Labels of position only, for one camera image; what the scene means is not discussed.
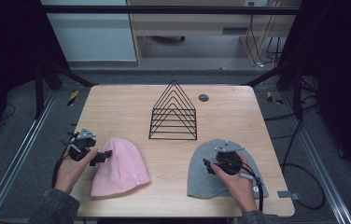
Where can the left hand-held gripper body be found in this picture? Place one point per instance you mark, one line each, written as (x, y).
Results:
(83, 144)

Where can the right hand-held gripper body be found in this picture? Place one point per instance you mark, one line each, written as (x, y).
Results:
(228, 161)

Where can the grey knit beanie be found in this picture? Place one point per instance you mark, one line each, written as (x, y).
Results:
(201, 182)

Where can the pink knit beanie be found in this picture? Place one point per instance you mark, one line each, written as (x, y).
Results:
(120, 168)

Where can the person's left hand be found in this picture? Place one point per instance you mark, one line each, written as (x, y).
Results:
(69, 172)

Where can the person's right hand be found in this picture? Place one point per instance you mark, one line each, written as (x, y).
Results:
(239, 189)

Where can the yellow black tape strip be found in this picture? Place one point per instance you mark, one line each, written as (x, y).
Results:
(73, 97)
(271, 98)

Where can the grey round table grommet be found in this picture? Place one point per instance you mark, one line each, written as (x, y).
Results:
(203, 98)

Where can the black metal stand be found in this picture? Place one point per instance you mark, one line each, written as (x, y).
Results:
(39, 93)
(298, 93)

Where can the grey tape piece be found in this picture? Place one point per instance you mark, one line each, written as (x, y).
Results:
(288, 195)

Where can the white cabinet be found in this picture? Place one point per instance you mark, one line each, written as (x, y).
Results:
(92, 37)

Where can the dark curtain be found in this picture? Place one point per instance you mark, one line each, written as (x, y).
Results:
(344, 77)
(5, 62)

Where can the light wooden desk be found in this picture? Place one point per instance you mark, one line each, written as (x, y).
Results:
(192, 26)

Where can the aluminium rail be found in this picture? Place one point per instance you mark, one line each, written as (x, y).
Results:
(320, 161)
(15, 161)

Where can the black horizontal frame bar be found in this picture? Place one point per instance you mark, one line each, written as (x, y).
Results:
(164, 9)

